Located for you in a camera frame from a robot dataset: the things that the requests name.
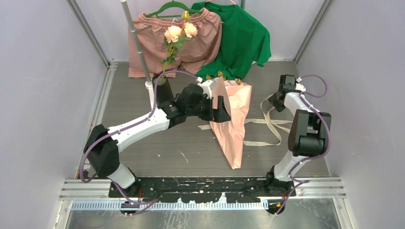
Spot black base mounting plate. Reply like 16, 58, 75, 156
108, 177, 294, 203

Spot peach rose stem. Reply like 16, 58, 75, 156
161, 11, 198, 72

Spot cream printed ribbon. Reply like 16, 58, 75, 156
198, 94, 291, 151

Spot pink shorts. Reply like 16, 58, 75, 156
133, 8, 222, 77

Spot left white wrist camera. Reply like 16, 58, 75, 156
198, 80, 217, 99

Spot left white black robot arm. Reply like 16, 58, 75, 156
84, 80, 231, 197

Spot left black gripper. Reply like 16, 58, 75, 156
187, 95, 231, 124

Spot pink clothes hanger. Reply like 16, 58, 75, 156
206, 0, 237, 5

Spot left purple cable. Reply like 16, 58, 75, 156
79, 70, 202, 216

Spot silver clothes rack pole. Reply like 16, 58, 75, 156
120, 0, 154, 108

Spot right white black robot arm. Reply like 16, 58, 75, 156
265, 74, 331, 196

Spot pink paper bouquet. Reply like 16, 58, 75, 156
209, 77, 252, 169

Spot green clothes hanger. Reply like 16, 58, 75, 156
145, 0, 203, 18

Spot black conical vase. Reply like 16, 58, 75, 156
152, 74, 174, 108

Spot green t-shirt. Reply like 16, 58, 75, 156
192, 2, 271, 79

